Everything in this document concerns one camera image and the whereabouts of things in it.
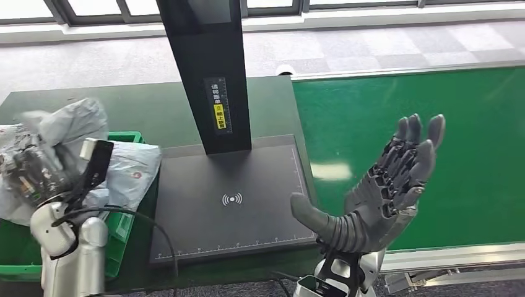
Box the dark green table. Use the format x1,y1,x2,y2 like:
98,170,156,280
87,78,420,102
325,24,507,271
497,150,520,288
0,75,323,294

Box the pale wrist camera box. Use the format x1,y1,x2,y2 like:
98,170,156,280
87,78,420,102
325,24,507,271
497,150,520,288
293,275,349,297
71,138,115,202

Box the black left camera cable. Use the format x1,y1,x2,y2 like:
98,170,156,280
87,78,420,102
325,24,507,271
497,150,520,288
51,188,180,297

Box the long red-printed grey parcel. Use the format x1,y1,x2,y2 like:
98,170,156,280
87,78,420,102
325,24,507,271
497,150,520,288
82,140,162,214

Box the black inbound scanner machine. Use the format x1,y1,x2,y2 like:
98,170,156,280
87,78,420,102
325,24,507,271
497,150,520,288
149,0,319,265

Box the green plastic crate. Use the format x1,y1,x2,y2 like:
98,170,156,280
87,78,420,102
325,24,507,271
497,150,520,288
0,131,161,282

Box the black right camera cable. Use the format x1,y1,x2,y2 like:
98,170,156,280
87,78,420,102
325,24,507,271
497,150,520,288
268,270,302,297

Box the black camera cable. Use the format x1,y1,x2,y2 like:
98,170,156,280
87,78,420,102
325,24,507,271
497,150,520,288
51,188,180,297
268,270,302,297

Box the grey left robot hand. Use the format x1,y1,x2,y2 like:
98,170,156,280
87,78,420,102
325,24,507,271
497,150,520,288
0,139,77,206

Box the dark window frame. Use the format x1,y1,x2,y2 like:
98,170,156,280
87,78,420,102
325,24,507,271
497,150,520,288
0,0,525,26

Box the grey poly parcel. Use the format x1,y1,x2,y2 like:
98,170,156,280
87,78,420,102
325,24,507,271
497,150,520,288
0,97,110,197

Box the green conveyor belt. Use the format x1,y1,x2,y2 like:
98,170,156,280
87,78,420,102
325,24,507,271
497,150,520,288
292,66,525,252

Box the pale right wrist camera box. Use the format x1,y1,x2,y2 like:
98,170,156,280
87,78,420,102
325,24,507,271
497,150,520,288
293,275,349,297

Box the black and yellow label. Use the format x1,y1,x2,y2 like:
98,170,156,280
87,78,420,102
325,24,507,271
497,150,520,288
204,76,233,136

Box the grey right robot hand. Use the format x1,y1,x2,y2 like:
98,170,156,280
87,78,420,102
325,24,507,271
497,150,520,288
290,113,446,254

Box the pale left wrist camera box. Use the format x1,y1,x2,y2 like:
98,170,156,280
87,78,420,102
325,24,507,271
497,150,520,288
71,138,115,202

